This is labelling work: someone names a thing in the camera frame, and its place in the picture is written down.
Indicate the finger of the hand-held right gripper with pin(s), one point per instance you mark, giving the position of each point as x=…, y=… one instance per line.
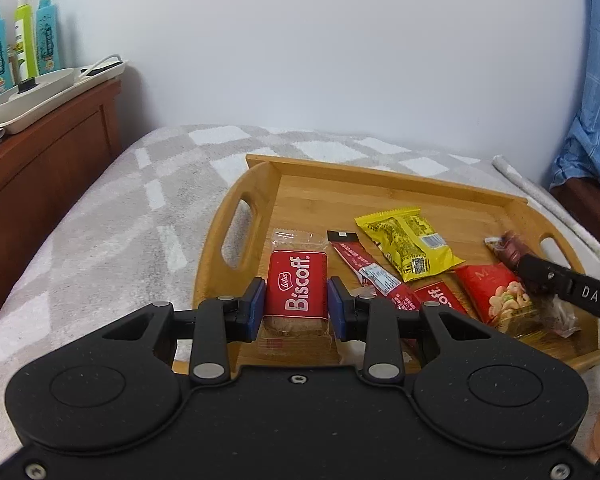
x=570, y=290

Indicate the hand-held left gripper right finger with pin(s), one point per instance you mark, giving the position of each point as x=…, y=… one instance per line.
x=336, y=310

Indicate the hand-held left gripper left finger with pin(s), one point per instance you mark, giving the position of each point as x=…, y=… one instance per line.
x=256, y=310

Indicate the red label biscuit packet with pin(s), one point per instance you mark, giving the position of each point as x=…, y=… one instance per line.
x=437, y=297
x=295, y=285

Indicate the dark red stick packet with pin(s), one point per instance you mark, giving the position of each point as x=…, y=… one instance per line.
x=355, y=257

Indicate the red gold cashew packet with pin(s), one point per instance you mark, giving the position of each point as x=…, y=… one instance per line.
x=500, y=295

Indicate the dark red chocolate packet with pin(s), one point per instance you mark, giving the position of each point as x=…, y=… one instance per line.
x=505, y=247

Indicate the yellow snack packet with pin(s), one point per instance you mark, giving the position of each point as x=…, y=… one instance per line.
x=405, y=240

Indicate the wooden tray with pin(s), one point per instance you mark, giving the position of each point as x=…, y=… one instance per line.
x=320, y=200

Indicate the blue plaid cloth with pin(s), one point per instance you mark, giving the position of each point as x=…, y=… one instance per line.
x=597, y=85

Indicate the wooden cabinet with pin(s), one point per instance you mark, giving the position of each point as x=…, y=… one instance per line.
x=40, y=185

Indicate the white oval tray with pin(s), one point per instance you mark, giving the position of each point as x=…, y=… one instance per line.
x=30, y=105

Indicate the small black object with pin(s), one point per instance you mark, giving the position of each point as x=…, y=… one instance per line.
x=27, y=86

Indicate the yellow green spray bottle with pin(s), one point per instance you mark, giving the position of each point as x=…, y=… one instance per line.
x=26, y=40

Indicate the wooden bed frame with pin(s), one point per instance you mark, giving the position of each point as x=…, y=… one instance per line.
x=587, y=215

